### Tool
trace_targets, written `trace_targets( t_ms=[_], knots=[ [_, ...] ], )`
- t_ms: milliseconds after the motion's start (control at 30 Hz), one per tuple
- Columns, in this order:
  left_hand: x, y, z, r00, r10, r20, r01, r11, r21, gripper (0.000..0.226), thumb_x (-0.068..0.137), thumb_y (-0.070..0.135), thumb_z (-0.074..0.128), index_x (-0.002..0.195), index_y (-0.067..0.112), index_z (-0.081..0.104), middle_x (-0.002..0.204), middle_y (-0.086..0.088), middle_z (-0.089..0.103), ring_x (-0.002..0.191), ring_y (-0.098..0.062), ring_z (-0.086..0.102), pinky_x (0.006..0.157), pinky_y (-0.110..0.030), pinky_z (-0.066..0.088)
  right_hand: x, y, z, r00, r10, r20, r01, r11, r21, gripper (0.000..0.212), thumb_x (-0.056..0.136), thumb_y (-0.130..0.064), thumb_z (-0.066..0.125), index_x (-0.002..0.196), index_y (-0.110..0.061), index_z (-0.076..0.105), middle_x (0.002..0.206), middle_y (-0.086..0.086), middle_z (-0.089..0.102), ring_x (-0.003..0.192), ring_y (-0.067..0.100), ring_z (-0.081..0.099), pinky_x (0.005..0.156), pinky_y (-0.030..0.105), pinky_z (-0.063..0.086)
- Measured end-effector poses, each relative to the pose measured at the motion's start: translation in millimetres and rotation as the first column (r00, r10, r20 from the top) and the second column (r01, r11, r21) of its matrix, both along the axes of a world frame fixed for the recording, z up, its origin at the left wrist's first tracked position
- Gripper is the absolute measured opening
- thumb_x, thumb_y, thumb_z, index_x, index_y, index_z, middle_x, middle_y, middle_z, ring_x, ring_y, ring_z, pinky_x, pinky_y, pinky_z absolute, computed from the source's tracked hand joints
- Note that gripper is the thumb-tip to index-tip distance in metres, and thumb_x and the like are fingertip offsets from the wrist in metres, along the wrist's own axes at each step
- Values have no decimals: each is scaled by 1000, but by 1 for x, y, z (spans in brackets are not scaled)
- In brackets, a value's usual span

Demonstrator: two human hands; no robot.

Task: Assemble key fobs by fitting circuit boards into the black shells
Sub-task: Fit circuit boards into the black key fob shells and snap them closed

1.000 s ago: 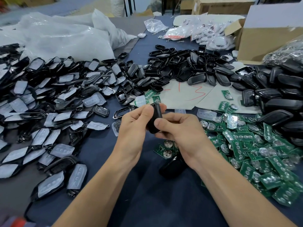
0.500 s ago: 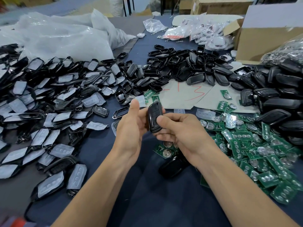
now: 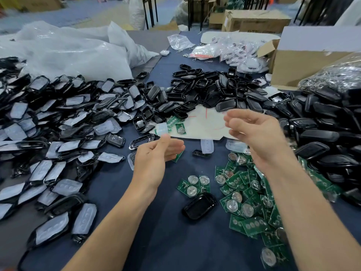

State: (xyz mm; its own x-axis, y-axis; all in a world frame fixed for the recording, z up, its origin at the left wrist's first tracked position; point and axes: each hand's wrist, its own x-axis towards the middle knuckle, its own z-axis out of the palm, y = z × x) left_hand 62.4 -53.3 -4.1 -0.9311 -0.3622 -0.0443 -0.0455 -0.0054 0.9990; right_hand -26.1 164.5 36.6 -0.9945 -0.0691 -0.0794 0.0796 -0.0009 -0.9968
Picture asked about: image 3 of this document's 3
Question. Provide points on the person's right hand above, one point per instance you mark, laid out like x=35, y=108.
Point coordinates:
x=256, y=135

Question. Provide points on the person's left hand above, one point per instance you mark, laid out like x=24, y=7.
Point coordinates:
x=149, y=166

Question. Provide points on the pile of black shell halves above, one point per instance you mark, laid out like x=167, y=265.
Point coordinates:
x=220, y=93

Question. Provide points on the lone glossy black shell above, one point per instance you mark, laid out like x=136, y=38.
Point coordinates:
x=198, y=206

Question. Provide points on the pile of assembled black fobs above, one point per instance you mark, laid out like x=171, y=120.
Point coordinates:
x=324, y=129

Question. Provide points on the pile of green circuit boards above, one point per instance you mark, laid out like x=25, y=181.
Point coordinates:
x=248, y=206

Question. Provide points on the pile of shells with pads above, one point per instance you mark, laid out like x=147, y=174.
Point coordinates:
x=56, y=146

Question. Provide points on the person's left forearm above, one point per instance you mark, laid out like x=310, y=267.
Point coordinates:
x=110, y=234

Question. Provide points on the person's right forearm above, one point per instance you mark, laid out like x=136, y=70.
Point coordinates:
x=318, y=220

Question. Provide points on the clear plastic film piece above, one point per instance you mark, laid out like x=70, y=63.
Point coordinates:
x=237, y=145

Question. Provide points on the small clear film piece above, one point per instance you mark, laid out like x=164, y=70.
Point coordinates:
x=207, y=146

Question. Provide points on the black rubber button pad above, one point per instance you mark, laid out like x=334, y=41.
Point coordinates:
x=201, y=153

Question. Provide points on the heap of clear parts bags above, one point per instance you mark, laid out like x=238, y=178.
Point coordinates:
x=245, y=56

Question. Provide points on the large open cardboard box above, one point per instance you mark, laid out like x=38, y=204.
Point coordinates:
x=310, y=67

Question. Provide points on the clear bag of metal parts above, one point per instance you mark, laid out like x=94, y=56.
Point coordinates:
x=335, y=79

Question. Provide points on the clear bag with red label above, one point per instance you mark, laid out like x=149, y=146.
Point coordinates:
x=204, y=52

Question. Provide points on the brown cardboard box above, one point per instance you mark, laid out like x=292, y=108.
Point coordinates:
x=256, y=21

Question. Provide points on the small white object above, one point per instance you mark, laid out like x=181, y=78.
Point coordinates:
x=164, y=52

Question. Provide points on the small crumpled clear plastic bag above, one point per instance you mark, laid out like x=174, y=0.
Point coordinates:
x=180, y=42

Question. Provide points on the large white plastic bag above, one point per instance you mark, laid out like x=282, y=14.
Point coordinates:
x=73, y=50

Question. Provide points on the white sack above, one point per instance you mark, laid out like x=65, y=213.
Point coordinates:
x=135, y=13

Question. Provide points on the tan cardboard box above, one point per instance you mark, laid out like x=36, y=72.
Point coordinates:
x=39, y=2

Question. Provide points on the black metal table frame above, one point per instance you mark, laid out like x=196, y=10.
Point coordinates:
x=149, y=11

